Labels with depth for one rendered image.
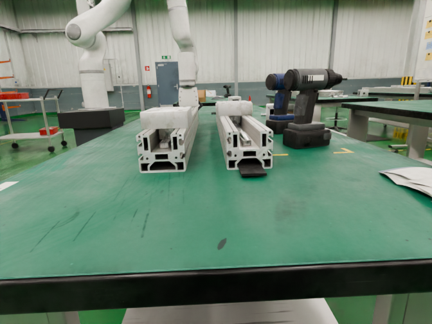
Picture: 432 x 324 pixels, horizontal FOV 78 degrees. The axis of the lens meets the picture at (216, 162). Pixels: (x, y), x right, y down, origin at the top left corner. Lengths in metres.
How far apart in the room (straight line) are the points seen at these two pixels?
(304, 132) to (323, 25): 12.86
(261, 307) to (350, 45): 13.38
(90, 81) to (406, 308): 1.45
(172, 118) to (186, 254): 0.39
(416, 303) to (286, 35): 12.65
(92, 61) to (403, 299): 1.47
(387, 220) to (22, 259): 0.44
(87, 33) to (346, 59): 12.89
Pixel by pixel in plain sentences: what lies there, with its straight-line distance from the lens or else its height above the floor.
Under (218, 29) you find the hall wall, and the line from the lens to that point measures 12.58.
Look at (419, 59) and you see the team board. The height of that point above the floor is 1.23.
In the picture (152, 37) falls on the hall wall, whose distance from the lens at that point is 12.68.
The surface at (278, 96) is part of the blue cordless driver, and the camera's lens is 1.04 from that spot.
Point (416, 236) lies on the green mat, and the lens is 0.40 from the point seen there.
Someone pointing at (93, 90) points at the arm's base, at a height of 0.96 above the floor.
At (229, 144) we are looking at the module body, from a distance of 0.57.
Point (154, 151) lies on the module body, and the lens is 0.59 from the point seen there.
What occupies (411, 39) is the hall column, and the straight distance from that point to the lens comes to 9.32.
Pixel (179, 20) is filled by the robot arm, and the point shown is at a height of 1.26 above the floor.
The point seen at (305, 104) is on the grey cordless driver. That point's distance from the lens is 0.80.
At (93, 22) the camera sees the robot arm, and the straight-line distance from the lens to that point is 1.53.
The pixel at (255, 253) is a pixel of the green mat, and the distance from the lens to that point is 0.31.
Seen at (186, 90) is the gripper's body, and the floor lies 0.95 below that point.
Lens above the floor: 0.95
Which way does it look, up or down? 16 degrees down
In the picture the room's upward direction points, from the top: 2 degrees counter-clockwise
